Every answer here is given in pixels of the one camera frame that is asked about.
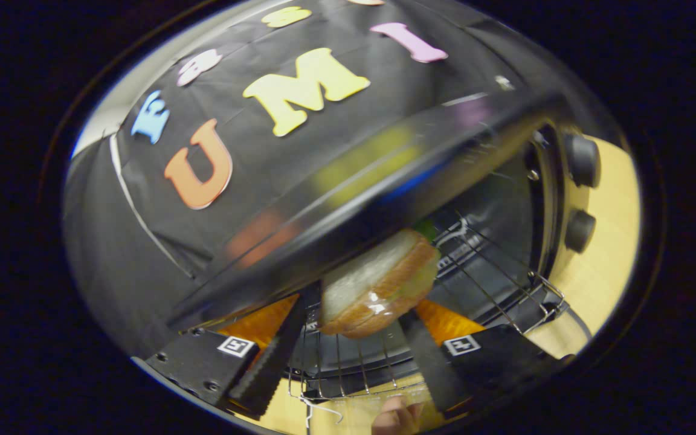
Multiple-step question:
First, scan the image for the sandwich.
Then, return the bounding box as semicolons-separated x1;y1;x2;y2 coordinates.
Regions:
319;228;441;339

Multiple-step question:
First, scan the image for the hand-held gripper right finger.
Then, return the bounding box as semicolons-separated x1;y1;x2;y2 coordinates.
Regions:
398;299;572;417

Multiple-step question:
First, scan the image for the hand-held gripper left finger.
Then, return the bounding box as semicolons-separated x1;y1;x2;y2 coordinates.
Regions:
143;281;324;422

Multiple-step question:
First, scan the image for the black toaster oven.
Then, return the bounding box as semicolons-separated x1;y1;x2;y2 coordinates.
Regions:
167;91;602;417

